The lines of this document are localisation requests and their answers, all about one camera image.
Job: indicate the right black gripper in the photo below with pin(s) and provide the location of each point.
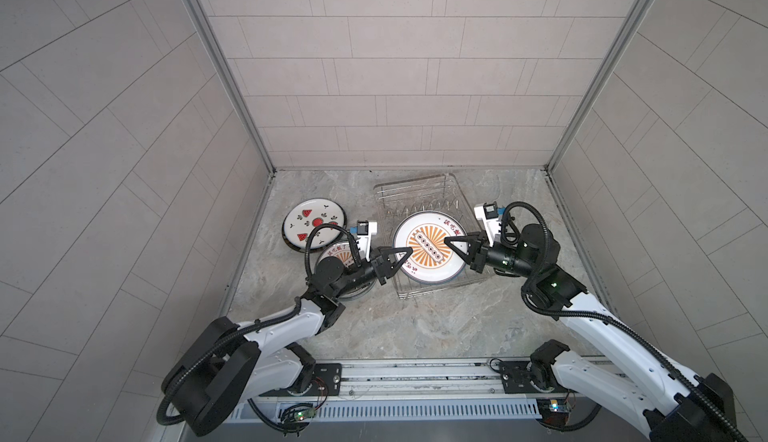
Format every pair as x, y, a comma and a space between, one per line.
478, 258

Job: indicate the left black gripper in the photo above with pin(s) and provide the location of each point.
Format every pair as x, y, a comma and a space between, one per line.
381, 271

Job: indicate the orange sunburst plate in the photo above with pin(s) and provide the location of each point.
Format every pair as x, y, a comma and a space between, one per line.
432, 262

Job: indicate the white plate red rim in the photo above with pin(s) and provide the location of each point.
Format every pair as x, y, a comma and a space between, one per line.
342, 252

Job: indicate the white watermelon pattern plate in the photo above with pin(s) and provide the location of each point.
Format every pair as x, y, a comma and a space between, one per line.
314, 212

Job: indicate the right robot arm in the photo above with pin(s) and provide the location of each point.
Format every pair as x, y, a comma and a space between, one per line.
662, 399

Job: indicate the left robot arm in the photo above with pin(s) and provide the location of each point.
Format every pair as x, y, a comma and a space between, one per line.
230, 361

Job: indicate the right green circuit board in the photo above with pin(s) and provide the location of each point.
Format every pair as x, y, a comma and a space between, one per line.
554, 412

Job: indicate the green circuit board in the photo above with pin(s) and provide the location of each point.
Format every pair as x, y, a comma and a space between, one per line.
296, 418
554, 412

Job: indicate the left green circuit board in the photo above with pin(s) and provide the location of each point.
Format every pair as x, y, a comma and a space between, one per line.
296, 418

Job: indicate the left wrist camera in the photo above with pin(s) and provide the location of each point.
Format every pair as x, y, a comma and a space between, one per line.
363, 232

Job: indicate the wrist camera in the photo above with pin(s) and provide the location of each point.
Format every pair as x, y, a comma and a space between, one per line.
363, 232
489, 216

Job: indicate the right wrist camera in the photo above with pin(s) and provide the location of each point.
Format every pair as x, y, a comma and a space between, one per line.
489, 216

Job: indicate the metal wire dish rack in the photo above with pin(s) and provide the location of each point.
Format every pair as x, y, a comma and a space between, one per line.
397, 200

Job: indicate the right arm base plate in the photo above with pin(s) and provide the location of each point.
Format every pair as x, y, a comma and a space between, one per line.
520, 377

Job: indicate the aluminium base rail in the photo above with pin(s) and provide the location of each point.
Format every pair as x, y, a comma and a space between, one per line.
458, 389

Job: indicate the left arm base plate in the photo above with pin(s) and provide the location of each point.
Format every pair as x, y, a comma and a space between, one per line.
320, 379

